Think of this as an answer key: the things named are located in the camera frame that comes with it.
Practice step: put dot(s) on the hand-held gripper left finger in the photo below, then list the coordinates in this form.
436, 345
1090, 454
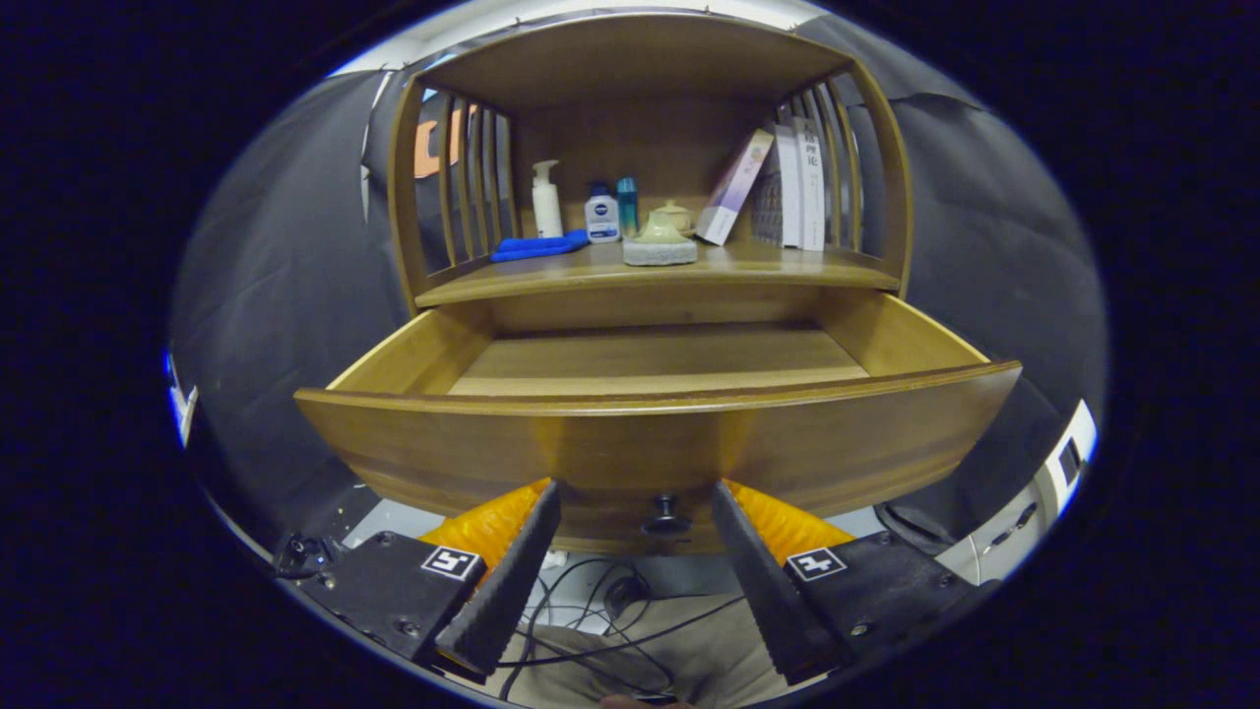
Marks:
512, 586

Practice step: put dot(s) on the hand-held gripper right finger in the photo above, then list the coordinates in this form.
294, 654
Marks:
768, 591

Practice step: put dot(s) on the wooden drawer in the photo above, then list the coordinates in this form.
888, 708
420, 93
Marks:
443, 453

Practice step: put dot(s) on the wooden countertop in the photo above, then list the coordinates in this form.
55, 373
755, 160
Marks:
768, 264

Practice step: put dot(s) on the small black device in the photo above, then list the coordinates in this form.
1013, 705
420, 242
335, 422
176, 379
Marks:
300, 551

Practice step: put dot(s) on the white panel with sockets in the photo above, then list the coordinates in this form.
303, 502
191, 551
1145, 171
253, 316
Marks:
1043, 492

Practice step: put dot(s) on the blue folded cloth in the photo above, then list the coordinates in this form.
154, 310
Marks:
536, 246

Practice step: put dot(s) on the white lotion bottle blue cap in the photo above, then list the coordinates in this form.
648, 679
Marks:
601, 219

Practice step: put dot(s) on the black backdrop cloth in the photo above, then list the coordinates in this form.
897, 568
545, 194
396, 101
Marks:
295, 276

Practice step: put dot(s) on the white pump bottle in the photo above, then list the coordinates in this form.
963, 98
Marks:
546, 202

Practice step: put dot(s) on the beige lidded teacup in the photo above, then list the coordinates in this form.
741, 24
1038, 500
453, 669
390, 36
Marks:
679, 215

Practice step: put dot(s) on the patterned cover book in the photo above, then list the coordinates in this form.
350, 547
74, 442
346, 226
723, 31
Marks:
778, 197

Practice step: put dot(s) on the teal slim bottle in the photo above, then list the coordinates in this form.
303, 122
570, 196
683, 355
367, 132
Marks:
627, 202

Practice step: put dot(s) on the purple and white book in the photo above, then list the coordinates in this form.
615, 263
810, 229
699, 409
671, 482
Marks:
733, 187

